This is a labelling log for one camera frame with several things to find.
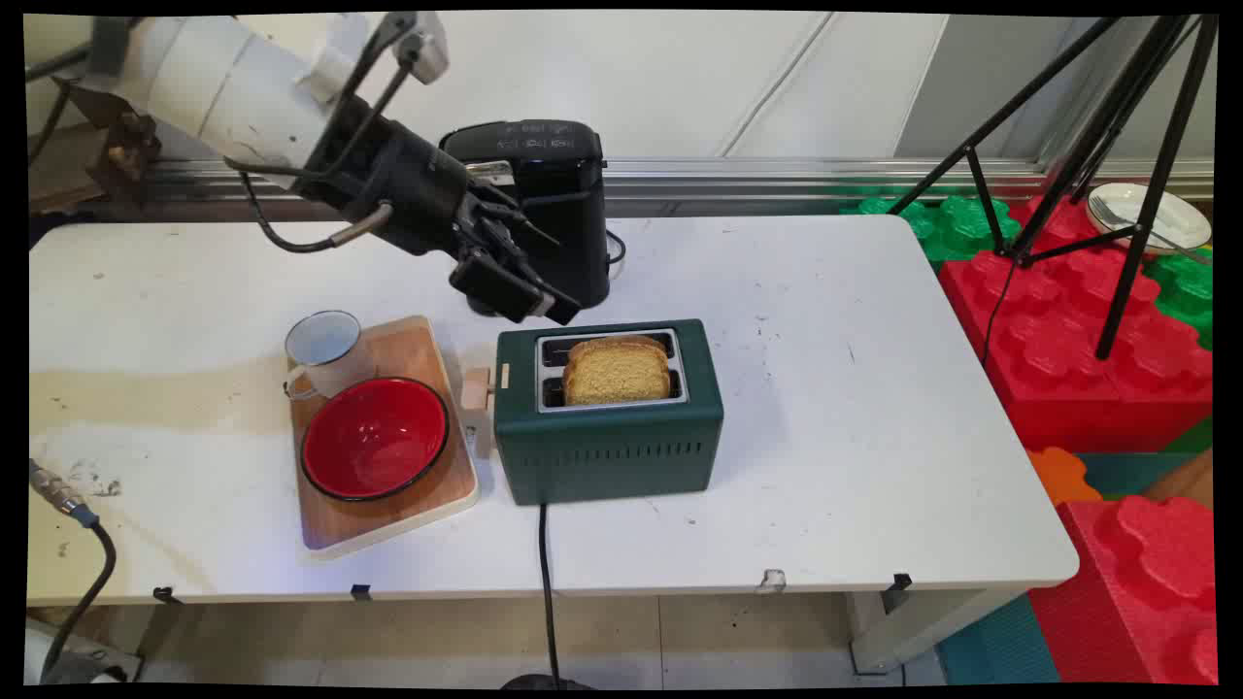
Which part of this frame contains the metal fork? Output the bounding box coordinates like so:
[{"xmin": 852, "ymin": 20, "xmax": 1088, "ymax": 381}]
[{"xmin": 1092, "ymin": 198, "xmax": 1214, "ymax": 266}]

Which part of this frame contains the aluminium wall rail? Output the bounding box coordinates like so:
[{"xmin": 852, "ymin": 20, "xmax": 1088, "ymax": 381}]
[{"xmin": 146, "ymin": 158, "xmax": 1215, "ymax": 207}]

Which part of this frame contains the white plate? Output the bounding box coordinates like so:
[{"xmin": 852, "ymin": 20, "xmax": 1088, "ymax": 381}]
[{"xmin": 1085, "ymin": 181, "xmax": 1214, "ymax": 256}]

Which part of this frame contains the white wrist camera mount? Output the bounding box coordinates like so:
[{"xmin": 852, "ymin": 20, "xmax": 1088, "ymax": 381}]
[{"xmin": 301, "ymin": 13, "xmax": 451, "ymax": 103}]

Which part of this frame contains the large red foam block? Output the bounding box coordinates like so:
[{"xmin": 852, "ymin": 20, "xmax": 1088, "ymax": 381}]
[{"xmin": 936, "ymin": 192, "xmax": 1215, "ymax": 454}]

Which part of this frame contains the teal foam mat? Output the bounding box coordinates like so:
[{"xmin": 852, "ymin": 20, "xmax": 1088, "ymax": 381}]
[{"xmin": 935, "ymin": 591, "xmax": 1061, "ymax": 686}]

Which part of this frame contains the green foam block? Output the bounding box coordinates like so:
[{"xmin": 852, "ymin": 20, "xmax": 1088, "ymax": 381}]
[
  {"xmin": 1140, "ymin": 247, "xmax": 1215, "ymax": 351},
  {"xmin": 839, "ymin": 188, "xmax": 1023, "ymax": 264}
]

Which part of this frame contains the green two-slot toaster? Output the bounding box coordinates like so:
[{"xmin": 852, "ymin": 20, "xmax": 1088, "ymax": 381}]
[{"xmin": 492, "ymin": 318, "xmax": 726, "ymax": 508}]

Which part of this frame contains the red enamel bowl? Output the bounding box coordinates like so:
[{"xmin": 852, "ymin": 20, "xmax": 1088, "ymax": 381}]
[{"xmin": 299, "ymin": 376, "xmax": 452, "ymax": 504}]

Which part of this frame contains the brown toast slice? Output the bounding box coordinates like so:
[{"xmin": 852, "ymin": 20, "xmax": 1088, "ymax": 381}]
[
  {"xmin": 562, "ymin": 344, "xmax": 674, "ymax": 408},
  {"xmin": 567, "ymin": 334, "xmax": 672, "ymax": 368}
]

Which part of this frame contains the white table leg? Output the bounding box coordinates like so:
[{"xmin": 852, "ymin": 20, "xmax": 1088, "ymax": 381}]
[{"xmin": 843, "ymin": 586, "xmax": 1032, "ymax": 677}]

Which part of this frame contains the brown wooden clamp bracket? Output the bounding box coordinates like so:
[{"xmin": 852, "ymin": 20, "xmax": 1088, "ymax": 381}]
[{"xmin": 56, "ymin": 76, "xmax": 164, "ymax": 207}]

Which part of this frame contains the black cable with metal connector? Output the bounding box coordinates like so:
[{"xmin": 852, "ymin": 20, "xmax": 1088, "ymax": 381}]
[{"xmin": 28, "ymin": 457, "xmax": 119, "ymax": 682}]

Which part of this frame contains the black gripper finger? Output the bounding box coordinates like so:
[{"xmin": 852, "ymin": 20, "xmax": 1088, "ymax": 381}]
[
  {"xmin": 470, "ymin": 179, "xmax": 562, "ymax": 248},
  {"xmin": 450, "ymin": 218, "xmax": 584, "ymax": 327}
]

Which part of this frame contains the orange foam piece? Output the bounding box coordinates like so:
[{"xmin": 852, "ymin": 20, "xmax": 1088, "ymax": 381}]
[{"xmin": 1026, "ymin": 446, "xmax": 1104, "ymax": 507}]

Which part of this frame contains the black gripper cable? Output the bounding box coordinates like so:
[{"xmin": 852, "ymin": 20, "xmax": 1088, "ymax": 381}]
[{"xmin": 237, "ymin": 160, "xmax": 395, "ymax": 255}]

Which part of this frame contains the wooden cutting board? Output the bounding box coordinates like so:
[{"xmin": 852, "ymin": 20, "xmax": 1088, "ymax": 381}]
[{"xmin": 287, "ymin": 314, "xmax": 481, "ymax": 560}]

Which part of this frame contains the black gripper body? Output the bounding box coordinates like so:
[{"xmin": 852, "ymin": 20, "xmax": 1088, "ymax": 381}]
[{"xmin": 299, "ymin": 105, "xmax": 488, "ymax": 258}]

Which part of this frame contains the black toaster power cord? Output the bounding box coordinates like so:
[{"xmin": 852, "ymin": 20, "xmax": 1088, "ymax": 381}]
[{"xmin": 536, "ymin": 501, "xmax": 566, "ymax": 690}]

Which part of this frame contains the black tripod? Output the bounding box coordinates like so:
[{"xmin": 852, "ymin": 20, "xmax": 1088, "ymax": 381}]
[{"xmin": 887, "ymin": 14, "xmax": 1221, "ymax": 361}]

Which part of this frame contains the black coffee maker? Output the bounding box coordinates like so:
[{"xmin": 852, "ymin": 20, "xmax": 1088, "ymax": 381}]
[{"xmin": 439, "ymin": 118, "xmax": 613, "ymax": 317}]

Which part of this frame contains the white enamel mug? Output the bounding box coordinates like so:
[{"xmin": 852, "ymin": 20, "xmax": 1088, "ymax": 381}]
[{"xmin": 282, "ymin": 309, "xmax": 376, "ymax": 402}]

